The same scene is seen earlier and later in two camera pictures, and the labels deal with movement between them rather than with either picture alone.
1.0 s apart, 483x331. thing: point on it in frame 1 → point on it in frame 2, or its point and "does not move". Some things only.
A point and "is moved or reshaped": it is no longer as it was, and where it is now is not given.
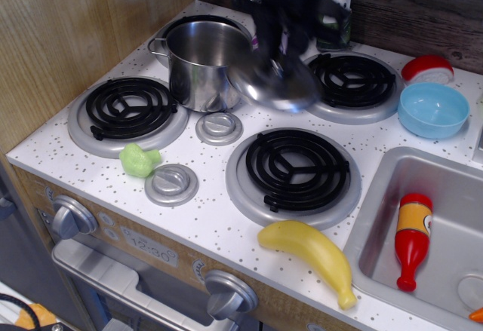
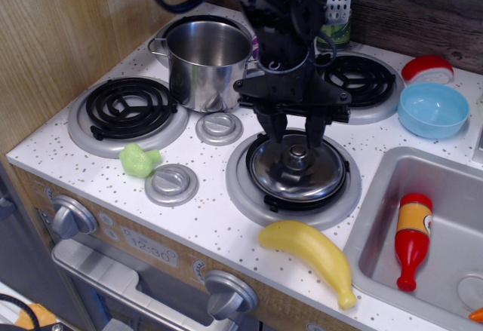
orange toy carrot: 477,314 does not move
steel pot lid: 271,80 is moved or reshaped
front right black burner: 293,175 does not move
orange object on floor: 42,315 does not move
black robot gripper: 289,6 → 287,82
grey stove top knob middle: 219,128 does not move
